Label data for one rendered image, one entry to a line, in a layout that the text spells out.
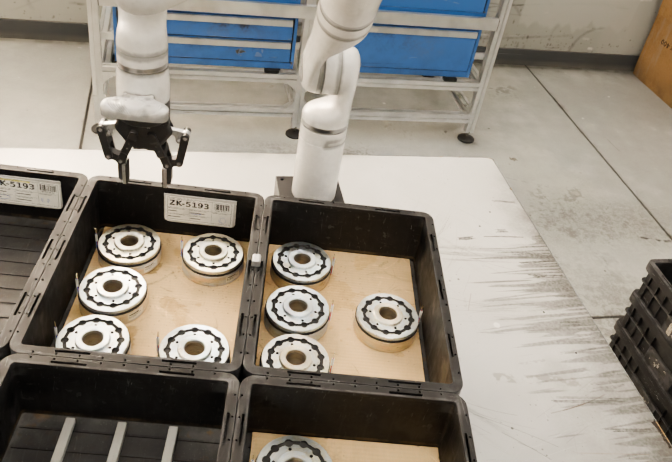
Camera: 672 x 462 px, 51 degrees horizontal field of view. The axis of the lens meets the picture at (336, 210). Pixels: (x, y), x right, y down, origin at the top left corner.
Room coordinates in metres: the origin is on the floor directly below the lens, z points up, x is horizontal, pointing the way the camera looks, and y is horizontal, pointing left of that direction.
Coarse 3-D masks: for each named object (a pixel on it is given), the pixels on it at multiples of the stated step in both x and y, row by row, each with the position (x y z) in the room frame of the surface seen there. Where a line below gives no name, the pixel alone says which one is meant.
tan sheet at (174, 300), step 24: (168, 240) 0.94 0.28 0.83; (96, 264) 0.85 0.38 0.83; (168, 264) 0.88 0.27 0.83; (168, 288) 0.83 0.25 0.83; (192, 288) 0.84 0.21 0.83; (216, 288) 0.85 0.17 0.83; (240, 288) 0.86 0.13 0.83; (72, 312) 0.74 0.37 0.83; (144, 312) 0.77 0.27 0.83; (168, 312) 0.78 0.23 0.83; (192, 312) 0.78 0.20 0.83; (216, 312) 0.79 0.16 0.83; (144, 336) 0.72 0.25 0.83
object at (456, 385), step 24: (264, 216) 0.93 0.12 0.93; (408, 216) 1.01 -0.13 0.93; (264, 240) 0.87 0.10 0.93; (432, 240) 0.97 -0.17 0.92; (264, 264) 0.82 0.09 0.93; (432, 264) 0.89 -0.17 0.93; (456, 360) 0.69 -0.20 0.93; (360, 384) 0.62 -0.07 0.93; (384, 384) 0.62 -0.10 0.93; (408, 384) 0.63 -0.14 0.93; (432, 384) 0.64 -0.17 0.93; (456, 384) 0.65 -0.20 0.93
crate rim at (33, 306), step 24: (192, 192) 0.97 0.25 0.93; (216, 192) 0.98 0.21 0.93; (240, 192) 0.99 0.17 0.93; (72, 216) 0.85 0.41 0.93; (48, 264) 0.73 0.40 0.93; (24, 312) 0.64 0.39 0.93; (240, 312) 0.71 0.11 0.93; (24, 336) 0.60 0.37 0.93; (240, 336) 0.67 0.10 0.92; (96, 360) 0.58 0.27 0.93; (120, 360) 0.59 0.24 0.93; (144, 360) 0.59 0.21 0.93; (168, 360) 0.60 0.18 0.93; (192, 360) 0.61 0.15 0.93; (240, 360) 0.62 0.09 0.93
